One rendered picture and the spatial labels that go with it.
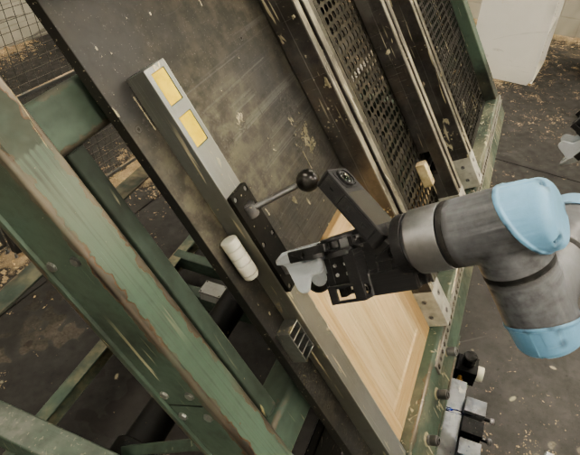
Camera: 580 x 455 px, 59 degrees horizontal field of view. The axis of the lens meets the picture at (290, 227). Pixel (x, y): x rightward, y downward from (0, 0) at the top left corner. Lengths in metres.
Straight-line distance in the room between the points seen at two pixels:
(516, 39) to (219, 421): 4.60
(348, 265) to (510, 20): 4.50
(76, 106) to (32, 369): 2.03
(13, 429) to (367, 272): 1.14
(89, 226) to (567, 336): 0.53
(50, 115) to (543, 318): 0.63
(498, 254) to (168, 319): 0.40
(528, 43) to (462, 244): 4.54
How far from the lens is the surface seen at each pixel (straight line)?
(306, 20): 1.11
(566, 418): 2.58
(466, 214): 0.54
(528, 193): 0.53
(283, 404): 1.01
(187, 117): 0.79
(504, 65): 5.14
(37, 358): 2.73
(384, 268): 0.62
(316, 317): 0.96
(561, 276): 0.59
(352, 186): 0.64
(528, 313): 0.58
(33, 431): 1.53
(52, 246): 0.66
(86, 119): 0.78
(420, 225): 0.56
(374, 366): 1.19
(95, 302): 0.70
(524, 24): 5.01
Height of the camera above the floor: 2.02
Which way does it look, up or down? 41 degrees down
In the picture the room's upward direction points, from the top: straight up
